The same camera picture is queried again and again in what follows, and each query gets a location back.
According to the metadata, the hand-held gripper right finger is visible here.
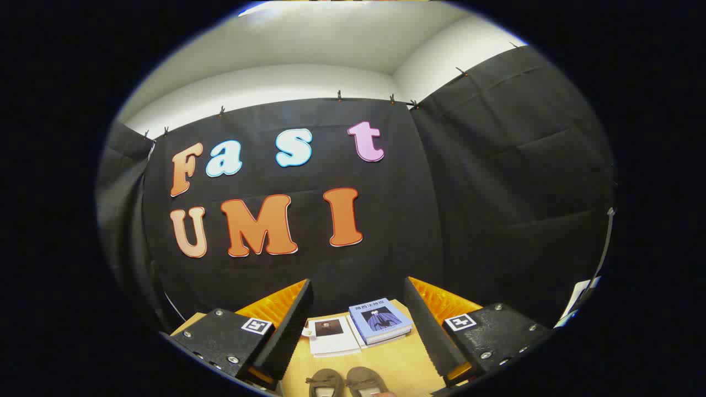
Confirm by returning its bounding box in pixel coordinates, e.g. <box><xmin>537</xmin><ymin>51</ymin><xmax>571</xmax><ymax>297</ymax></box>
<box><xmin>404</xmin><ymin>276</ymin><xmax>553</xmax><ymax>389</ymax></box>

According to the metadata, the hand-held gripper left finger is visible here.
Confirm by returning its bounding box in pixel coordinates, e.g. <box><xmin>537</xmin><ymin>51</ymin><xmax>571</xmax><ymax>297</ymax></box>
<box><xmin>163</xmin><ymin>278</ymin><xmax>315</xmax><ymax>393</ymax></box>

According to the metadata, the brown suede moccasin shoe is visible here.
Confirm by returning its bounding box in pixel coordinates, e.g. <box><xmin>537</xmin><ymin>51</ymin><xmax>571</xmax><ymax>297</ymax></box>
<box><xmin>306</xmin><ymin>368</ymin><xmax>345</xmax><ymax>397</ymax></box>
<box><xmin>345</xmin><ymin>366</ymin><xmax>395</xmax><ymax>397</ymax></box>

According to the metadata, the white portrait cover book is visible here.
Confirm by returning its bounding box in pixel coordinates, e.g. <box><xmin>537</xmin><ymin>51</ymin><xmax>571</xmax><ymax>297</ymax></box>
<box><xmin>308</xmin><ymin>316</ymin><xmax>362</xmax><ymax>357</ymax></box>

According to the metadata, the blue cover book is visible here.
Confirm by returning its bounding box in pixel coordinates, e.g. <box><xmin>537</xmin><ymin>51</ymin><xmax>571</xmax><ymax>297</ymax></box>
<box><xmin>349</xmin><ymin>298</ymin><xmax>413</xmax><ymax>340</ymax></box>

